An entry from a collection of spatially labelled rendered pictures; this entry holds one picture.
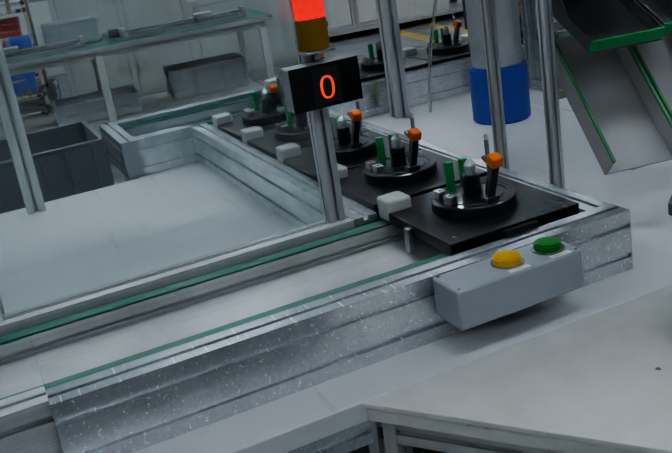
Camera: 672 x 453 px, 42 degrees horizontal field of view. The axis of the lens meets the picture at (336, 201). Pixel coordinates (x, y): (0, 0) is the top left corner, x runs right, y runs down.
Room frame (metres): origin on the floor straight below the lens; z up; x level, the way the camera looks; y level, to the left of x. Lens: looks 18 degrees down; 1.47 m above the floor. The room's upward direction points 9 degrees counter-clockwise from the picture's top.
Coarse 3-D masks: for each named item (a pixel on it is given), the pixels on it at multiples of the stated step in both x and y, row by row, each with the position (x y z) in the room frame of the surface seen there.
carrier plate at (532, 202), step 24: (432, 192) 1.48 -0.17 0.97; (528, 192) 1.40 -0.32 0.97; (408, 216) 1.38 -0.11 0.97; (432, 216) 1.36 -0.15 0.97; (504, 216) 1.31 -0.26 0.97; (528, 216) 1.29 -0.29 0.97; (552, 216) 1.29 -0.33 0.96; (432, 240) 1.28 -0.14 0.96; (456, 240) 1.24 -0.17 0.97; (480, 240) 1.24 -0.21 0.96
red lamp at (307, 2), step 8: (296, 0) 1.40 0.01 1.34; (304, 0) 1.40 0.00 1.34; (312, 0) 1.40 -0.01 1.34; (320, 0) 1.41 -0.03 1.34; (296, 8) 1.40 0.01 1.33; (304, 8) 1.40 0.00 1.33; (312, 8) 1.40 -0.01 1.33; (320, 8) 1.40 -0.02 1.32; (296, 16) 1.41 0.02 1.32; (304, 16) 1.40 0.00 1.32; (312, 16) 1.40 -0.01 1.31; (320, 16) 1.40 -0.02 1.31
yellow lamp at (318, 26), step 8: (296, 24) 1.41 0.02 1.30; (304, 24) 1.40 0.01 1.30; (312, 24) 1.40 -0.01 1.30; (320, 24) 1.40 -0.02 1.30; (296, 32) 1.42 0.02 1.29; (304, 32) 1.40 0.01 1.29; (312, 32) 1.39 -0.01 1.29; (320, 32) 1.40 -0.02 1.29; (304, 40) 1.40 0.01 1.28; (312, 40) 1.40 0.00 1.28; (320, 40) 1.40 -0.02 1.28; (328, 40) 1.41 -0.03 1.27; (304, 48) 1.40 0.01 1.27; (312, 48) 1.40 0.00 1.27; (320, 48) 1.40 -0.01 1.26
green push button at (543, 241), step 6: (540, 240) 1.18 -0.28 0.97; (546, 240) 1.18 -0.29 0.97; (552, 240) 1.18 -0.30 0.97; (558, 240) 1.17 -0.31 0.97; (534, 246) 1.17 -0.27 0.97; (540, 246) 1.16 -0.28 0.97; (546, 246) 1.16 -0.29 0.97; (552, 246) 1.16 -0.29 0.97; (558, 246) 1.16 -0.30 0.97; (540, 252) 1.16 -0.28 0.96; (546, 252) 1.16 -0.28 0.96
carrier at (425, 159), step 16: (400, 144) 1.61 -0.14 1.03; (384, 160) 1.65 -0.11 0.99; (400, 160) 1.60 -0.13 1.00; (432, 160) 1.61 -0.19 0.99; (448, 160) 1.66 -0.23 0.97; (352, 176) 1.65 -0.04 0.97; (368, 176) 1.59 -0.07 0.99; (384, 176) 1.56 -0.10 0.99; (400, 176) 1.55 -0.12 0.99; (416, 176) 1.55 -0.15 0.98; (432, 176) 1.57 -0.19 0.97; (480, 176) 1.54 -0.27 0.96; (352, 192) 1.55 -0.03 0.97; (368, 192) 1.54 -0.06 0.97; (384, 192) 1.52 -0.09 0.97; (416, 192) 1.50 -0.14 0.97
